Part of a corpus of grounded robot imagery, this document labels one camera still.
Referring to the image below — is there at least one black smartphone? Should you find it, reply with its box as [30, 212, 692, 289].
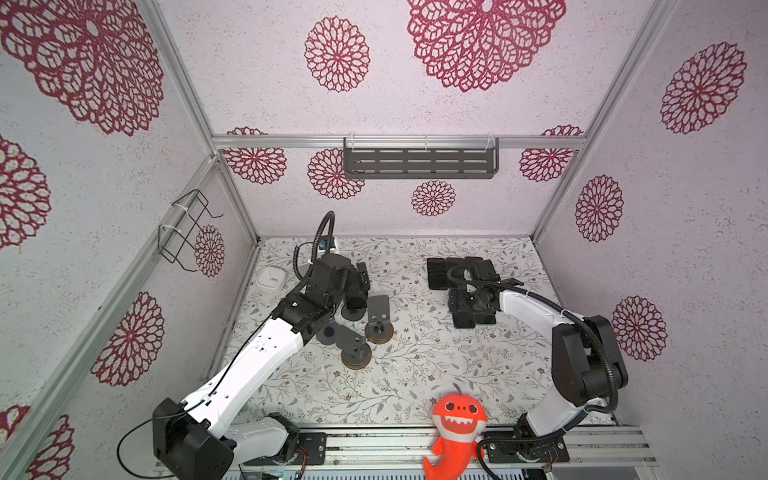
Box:
[426, 257, 450, 291]

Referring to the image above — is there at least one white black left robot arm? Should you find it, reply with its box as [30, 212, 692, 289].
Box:
[151, 253, 370, 479]

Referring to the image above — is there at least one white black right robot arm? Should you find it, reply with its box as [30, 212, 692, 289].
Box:
[447, 265, 628, 442]

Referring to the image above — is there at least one middle round stand base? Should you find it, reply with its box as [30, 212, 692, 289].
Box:
[365, 322, 394, 345]

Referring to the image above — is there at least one round stand base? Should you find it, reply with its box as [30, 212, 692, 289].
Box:
[365, 322, 394, 345]
[341, 345, 372, 370]

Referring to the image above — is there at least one front round stand base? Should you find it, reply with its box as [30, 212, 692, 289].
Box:
[341, 345, 372, 370]

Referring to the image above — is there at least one grey empty phone stand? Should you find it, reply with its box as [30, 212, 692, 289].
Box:
[315, 320, 340, 346]

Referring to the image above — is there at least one red shark plush toy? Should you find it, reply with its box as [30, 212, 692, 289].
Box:
[423, 385, 488, 480]

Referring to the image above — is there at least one white earbuds case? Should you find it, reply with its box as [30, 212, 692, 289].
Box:
[255, 266, 287, 292]

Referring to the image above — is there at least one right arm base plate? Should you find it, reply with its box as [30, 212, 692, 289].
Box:
[483, 429, 570, 464]

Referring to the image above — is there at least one grey wall shelf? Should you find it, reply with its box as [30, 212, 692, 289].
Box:
[342, 138, 499, 180]

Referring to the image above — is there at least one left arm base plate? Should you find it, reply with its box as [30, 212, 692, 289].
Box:
[262, 432, 328, 466]

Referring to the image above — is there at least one black wire wall rack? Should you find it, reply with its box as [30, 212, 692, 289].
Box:
[156, 188, 223, 273]

